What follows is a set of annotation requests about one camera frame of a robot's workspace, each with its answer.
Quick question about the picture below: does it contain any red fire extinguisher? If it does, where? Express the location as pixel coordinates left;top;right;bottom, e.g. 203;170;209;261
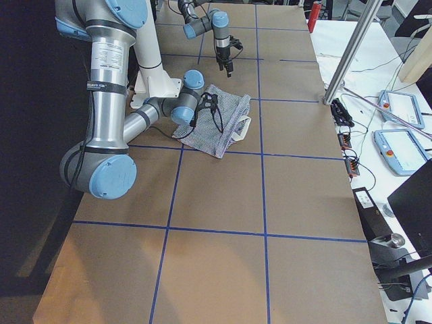
307;1;322;34

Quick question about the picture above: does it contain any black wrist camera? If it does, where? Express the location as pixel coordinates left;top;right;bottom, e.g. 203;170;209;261
197;92;218;113
229;35;243;51

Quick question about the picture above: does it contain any black clamp tool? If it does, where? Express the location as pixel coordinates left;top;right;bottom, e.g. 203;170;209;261
330;98;355;128

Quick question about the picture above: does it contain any upper blue teach pendant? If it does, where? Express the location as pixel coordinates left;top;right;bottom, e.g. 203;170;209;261
379;90;425;129

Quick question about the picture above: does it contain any lower blue teach pendant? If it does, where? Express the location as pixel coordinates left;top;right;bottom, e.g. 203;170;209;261
373;128;429;176

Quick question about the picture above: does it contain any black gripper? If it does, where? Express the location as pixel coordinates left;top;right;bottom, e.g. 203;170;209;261
215;47;234;78

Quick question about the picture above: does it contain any blue teach pendant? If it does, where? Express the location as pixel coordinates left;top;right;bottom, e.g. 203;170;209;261
379;90;425;129
373;128;429;176

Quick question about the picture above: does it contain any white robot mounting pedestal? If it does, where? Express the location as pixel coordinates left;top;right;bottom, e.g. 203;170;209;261
130;1;182;109

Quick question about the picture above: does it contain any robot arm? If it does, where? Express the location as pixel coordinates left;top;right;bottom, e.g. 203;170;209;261
55;1;205;200
178;1;243;78

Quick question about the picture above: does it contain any orange black terminal block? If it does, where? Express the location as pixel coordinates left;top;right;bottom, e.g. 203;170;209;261
337;132;360;179

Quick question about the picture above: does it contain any black monitor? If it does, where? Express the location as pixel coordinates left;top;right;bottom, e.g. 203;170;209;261
387;161;432;257

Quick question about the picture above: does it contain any metal rod with green tip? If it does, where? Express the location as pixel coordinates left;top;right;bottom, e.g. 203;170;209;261
342;86;432;140

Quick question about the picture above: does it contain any blue white striped polo shirt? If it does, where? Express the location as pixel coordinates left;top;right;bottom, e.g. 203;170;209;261
172;84;250;159

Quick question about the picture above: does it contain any aluminium frame post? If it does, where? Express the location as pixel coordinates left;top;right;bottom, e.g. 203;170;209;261
323;0;382;105

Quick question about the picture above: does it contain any black box with label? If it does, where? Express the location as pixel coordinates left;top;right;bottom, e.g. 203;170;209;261
352;187;392;241

